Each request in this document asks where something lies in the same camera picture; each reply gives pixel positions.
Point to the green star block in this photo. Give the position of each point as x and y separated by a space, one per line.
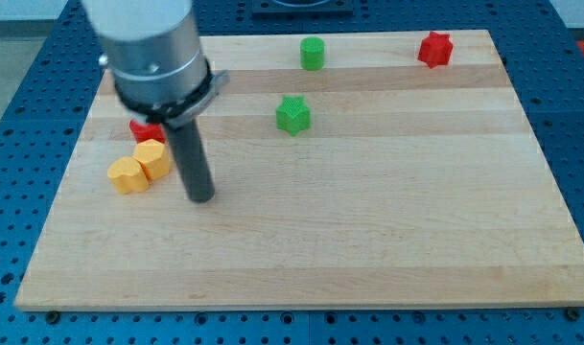
293 115

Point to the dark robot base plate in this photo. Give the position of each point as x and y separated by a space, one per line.
268 7

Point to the green cylinder block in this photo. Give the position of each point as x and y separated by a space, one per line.
312 53

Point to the yellow hexagon block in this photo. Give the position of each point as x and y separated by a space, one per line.
154 158

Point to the red star block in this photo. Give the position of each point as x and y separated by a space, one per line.
436 49

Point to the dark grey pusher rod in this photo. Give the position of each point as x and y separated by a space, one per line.
191 161

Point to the wooden board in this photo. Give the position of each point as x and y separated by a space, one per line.
414 188

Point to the red block behind rod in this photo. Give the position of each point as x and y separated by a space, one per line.
144 132

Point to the yellow heart block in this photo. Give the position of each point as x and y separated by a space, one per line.
127 176

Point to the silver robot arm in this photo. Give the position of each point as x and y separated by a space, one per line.
161 75

